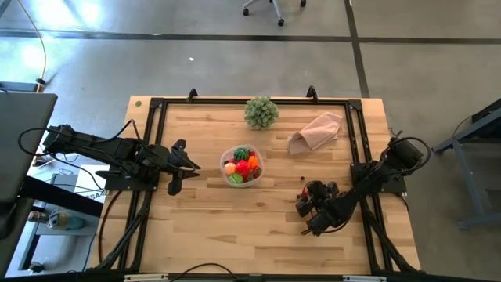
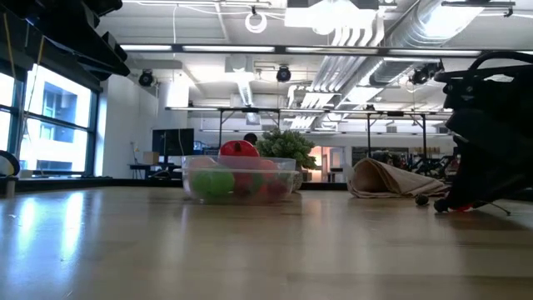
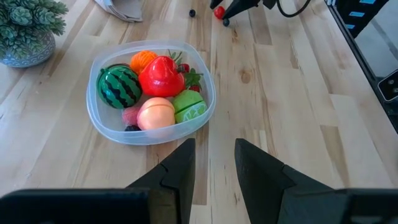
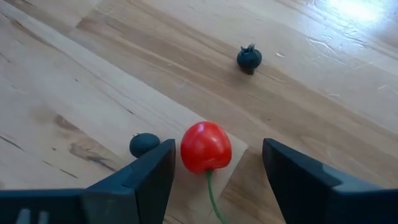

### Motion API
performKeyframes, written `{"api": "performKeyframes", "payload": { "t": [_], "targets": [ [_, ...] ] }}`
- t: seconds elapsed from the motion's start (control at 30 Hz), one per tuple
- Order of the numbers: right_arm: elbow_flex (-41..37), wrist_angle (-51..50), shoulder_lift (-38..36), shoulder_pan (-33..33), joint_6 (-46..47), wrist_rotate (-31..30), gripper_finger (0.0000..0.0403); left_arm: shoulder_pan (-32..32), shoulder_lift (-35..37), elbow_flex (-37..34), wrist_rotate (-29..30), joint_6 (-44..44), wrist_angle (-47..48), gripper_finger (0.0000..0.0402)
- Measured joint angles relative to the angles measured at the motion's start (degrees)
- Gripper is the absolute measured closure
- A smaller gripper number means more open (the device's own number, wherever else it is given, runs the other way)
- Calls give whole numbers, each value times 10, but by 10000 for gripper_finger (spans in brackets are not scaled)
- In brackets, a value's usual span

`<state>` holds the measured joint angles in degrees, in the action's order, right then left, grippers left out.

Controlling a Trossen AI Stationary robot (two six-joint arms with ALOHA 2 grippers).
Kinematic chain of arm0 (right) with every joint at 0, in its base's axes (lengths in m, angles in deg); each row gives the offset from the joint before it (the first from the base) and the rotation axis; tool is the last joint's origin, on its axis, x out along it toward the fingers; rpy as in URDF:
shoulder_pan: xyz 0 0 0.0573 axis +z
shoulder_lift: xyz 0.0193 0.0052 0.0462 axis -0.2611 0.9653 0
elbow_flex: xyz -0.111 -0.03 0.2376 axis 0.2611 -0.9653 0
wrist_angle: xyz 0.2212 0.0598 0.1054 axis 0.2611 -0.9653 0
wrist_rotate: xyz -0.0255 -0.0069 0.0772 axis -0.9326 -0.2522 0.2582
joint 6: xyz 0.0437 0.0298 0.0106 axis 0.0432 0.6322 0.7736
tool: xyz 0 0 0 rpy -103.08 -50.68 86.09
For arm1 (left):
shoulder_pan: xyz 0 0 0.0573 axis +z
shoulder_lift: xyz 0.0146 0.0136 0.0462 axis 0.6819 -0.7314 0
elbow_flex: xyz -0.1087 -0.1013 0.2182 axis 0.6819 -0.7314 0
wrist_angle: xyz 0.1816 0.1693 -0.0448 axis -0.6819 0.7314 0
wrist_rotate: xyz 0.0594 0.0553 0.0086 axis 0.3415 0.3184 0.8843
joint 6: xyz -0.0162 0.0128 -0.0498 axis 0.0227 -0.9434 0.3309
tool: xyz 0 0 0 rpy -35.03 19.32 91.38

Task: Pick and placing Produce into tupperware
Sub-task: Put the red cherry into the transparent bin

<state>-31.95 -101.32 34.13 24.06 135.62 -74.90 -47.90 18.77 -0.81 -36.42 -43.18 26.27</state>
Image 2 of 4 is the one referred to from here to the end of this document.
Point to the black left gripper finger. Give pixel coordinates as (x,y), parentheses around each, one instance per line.
(100,52)
(83,8)

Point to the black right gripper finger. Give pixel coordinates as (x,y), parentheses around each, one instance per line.
(508,171)
(470,171)

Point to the large red toy fruit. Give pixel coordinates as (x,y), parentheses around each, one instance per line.
(239,149)

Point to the green toy apple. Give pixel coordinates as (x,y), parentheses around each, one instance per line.
(212,183)

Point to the clear plastic tupperware container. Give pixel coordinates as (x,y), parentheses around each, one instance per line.
(283,163)

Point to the red toy strawberry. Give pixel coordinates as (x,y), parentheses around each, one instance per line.
(245,183)

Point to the round black ceiling spotlight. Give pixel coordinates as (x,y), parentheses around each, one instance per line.
(283,74)
(420,76)
(145,78)

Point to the beige folded cloth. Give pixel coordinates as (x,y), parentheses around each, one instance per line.
(387,179)

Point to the large window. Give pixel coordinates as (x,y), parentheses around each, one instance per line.
(54,137)

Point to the black computer monitor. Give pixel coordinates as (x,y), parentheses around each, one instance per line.
(172,141)

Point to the cardboard box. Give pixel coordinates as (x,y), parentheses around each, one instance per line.
(150,158)

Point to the dark background desk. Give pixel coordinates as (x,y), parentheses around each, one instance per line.
(141,166)

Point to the long ceiling light strip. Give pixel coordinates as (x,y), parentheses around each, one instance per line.
(229,48)

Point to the black arched fixture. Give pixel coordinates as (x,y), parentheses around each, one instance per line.
(16,162)

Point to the person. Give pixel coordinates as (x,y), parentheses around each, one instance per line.
(250,138)

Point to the potted green succulent plant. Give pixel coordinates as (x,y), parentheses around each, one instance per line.
(285,143)

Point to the black metal rack frame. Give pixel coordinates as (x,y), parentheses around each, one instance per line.
(424,137)

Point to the silver ventilation duct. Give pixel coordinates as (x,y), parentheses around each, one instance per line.
(416,31)

